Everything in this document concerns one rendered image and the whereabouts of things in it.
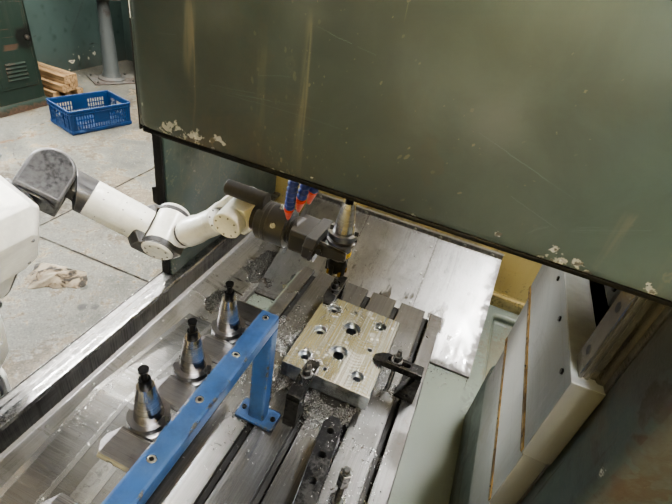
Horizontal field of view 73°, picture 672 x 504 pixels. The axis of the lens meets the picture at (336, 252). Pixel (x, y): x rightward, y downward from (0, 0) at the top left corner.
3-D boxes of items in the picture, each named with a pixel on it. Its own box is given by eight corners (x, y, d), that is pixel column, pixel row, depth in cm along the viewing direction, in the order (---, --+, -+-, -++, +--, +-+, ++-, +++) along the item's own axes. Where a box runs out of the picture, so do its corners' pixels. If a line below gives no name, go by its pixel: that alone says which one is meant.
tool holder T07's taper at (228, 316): (230, 336, 84) (231, 309, 81) (211, 326, 86) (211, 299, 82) (245, 322, 88) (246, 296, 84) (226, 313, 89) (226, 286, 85)
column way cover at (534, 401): (454, 544, 92) (569, 381, 62) (480, 378, 129) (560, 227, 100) (478, 556, 91) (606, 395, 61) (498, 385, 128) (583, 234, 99)
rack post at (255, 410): (233, 415, 107) (238, 326, 91) (245, 398, 112) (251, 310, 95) (271, 433, 105) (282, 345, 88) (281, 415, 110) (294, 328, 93)
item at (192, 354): (198, 377, 76) (198, 350, 72) (174, 369, 77) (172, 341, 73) (210, 358, 80) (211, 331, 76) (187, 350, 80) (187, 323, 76)
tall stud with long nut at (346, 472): (328, 505, 94) (338, 472, 87) (333, 493, 96) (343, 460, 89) (340, 511, 94) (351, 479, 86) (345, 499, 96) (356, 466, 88)
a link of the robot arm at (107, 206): (160, 268, 118) (72, 226, 107) (178, 228, 124) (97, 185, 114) (176, 255, 109) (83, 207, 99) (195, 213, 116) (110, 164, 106)
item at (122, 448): (89, 454, 65) (89, 451, 64) (117, 424, 69) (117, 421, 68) (130, 475, 63) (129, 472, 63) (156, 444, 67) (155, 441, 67)
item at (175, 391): (144, 396, 73) (143, 393, 73) (165, 373, 78) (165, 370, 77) (180, 414, 72) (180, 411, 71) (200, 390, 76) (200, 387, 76)
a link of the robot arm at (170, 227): (217, 249, 106) (171, 265, 117) (231, 215, 111) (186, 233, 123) (180, 224, 99) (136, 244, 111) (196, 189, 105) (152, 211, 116)
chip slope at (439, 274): (231, 318, 172) (233, 264, 157) (305, 236, 225) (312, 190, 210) (461, 415, 152) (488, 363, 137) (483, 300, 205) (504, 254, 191)
